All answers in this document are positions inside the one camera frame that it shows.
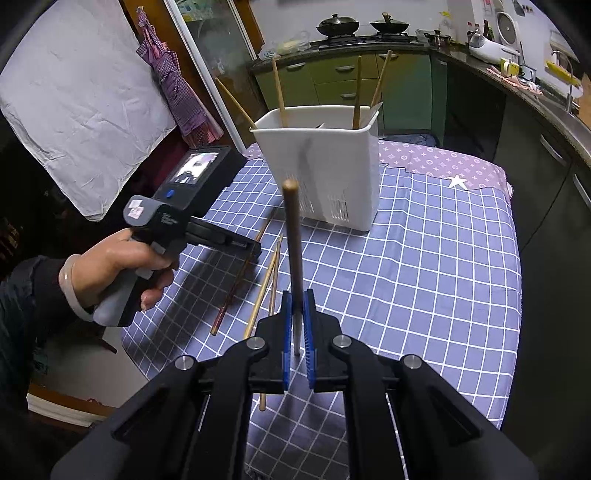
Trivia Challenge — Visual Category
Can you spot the dark kitchen countertop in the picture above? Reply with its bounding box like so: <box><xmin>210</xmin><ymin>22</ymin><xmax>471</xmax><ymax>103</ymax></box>
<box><xmin>252</xmin><ymin>34</ymin><xmax>591</xmax><ymax>167</ymax></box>

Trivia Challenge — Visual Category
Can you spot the white round appliance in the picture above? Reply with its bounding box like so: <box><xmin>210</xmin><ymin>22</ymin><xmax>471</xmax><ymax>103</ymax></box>
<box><xmin>489</xmin><ymin>0</ymin><xmax>525</xmax><ymax>47</ymax></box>

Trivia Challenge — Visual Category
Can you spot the dark brown wooden chopstick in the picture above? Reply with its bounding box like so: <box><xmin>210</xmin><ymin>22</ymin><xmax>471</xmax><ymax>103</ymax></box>
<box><xmin>283</xmin><ymin>178</ymin><xmax>306</xmax><ymax>357</ymax></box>

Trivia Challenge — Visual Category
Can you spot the plastic bag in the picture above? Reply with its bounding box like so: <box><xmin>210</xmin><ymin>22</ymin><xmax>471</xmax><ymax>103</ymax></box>
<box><xmin>263</xmin><ymin>31</ymin><xmax>311</xmax><ymax>60</ymax></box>

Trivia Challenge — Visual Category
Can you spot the gas stove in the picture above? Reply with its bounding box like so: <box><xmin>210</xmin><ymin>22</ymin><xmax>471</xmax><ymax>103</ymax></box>
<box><xmin>318</xmin><ymin>31</ymin><xmax>416</xmax><ymax>47</ymax></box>

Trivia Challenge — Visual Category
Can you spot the blue cloth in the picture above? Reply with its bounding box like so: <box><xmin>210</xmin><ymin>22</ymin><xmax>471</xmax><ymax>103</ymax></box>
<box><xmin>379</xmin><ymin>133</ymin><xmax>438</xmax><ymax>147</ymax></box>

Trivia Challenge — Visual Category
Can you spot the white kitchen appliance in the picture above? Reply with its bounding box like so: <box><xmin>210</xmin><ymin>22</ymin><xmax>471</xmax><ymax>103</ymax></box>
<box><xmin>467</xmin><ymin>31</ymin><xmax>514</xmax><ymax>65</ymax></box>

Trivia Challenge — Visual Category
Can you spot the green kitchen cabinet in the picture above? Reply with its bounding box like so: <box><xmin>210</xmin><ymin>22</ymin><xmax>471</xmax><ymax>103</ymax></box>
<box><xmin>250</xmin><ymin>48</ymin><xmax>448</xmax><ymax>146</ymax></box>

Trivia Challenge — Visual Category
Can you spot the purple patterned cloth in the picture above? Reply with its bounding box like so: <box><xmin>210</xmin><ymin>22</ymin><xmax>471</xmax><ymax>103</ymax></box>
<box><xmin>242</xmin><ymin>138</ymin><xmax>514</xmax><ymax>204</ymax></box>

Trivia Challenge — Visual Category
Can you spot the wooden board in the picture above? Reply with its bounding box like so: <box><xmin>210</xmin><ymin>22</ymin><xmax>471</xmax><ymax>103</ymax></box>
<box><xmin>27</xmin><ymin>384</ymin><xmax>116</xmax><ymax>429</ymax></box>

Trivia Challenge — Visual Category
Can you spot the pale bracelet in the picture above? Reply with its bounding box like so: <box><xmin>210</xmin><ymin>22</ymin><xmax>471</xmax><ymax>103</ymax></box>
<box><xmin>58</xmin><ymin>255</ymin><xmax>95</xmax><ymax>323</ymax></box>

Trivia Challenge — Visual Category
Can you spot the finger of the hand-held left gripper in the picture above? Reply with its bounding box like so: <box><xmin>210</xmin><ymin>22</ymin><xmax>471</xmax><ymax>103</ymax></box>
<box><xmin>185</xmin><ymin>216</ymin><xmax>263</xmax><ymax>260</ymax></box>

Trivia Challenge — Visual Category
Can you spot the dark kitchen cabinet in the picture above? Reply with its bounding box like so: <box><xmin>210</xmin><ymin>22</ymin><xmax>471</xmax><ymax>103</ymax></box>
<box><xmin>445</xmin><ymin>58</ymin><xmax>591</xmax><ymax>435</ymax></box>

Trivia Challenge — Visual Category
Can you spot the pink cloth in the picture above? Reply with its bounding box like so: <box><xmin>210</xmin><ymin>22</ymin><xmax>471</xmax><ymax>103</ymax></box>
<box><xmin>487</xmin><ymin>65</ymin><xmax>543</xmax><ymax>96</ymax></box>

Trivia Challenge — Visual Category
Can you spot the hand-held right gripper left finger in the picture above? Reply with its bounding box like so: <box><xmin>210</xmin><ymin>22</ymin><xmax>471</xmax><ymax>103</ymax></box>
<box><xmin>50</xmin><ymin>290</ymin><xmax>295</xmax><ymax>480</ymax></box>

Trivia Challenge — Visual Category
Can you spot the person's left hand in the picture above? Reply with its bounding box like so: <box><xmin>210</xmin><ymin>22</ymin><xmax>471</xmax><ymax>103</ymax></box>
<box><xmin>74</xmin><ymin>228</ymin><xmax>180</xmax><ymax>312</ymax></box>

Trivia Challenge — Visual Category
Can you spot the white plastic utensil holder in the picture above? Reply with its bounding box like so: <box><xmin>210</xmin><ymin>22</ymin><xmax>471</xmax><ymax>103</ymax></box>
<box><xmin>249</xmin><ymin>104</ymin><xmax>382</xmax><ymax>233</ymax></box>

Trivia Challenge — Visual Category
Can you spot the blue checkered tablecloth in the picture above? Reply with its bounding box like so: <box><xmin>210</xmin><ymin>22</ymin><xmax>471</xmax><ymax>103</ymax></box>
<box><xmin>121</xmin><ymin>154</ymin><xmax>522</xmax><ymax>480</ymax></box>

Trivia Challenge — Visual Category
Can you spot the metal faucet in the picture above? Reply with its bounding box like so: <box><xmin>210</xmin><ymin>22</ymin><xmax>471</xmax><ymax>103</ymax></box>
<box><xmin>550</xmin><ymin>50</ymin><xmax>580</xmax><ymax>114</ymax></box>

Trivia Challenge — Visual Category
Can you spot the red-ended wooden chopstick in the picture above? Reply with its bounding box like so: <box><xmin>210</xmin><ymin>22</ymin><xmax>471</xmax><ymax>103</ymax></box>
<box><xmin>211</xmin><ymin>210</ymin><xmax>276</xmax><ymax>336</ymax></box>

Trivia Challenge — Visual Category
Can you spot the purple gingham apron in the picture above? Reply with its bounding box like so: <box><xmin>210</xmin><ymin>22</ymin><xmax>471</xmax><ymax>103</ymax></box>
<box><xmin>135</xmin><ymin>6</ymin><xmax>225</xmax><ymax>147</ymax></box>

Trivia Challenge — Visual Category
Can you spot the glass cabinet door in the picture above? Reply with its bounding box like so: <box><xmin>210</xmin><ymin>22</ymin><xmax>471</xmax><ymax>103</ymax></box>
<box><xmin>164</xmin><ymin>0</ymin><xmax>266</xmax><ymax>153</ymax></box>

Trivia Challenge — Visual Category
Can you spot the black wok with lid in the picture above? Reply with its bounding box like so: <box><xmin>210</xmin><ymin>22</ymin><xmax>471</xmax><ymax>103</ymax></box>
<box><xmin>315</xmin><ymin>14</ymin><xmax>360</xmax><ymax>37</ymax></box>

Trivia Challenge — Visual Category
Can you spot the person's left forearm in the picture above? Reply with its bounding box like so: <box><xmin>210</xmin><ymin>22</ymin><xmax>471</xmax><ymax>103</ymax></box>
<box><xmin>0</xmin><ymin>255</ymin><xmax>88</xmax><ymax>407</ymax></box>

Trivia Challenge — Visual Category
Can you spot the yellow plastic rack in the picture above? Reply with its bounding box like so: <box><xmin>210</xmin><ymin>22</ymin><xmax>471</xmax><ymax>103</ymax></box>
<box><xmin>546</xmin><ymin>59</ymin><xmax>581</xmax><ymax>86</ymax></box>

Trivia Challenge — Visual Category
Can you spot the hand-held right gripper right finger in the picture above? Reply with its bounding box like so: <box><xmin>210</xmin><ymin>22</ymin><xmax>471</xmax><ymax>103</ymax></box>
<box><xmin>302</xmin><ymin>288</ymin><xmax>541</xmax><ymax>480</ymax></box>

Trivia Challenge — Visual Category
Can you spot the white hanging sheet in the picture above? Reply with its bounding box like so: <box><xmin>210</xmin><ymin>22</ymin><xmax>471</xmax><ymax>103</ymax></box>
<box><xmin>0</xmin><ymin>0</ymin><xmax>178</xmax><ymax>223</ymax></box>

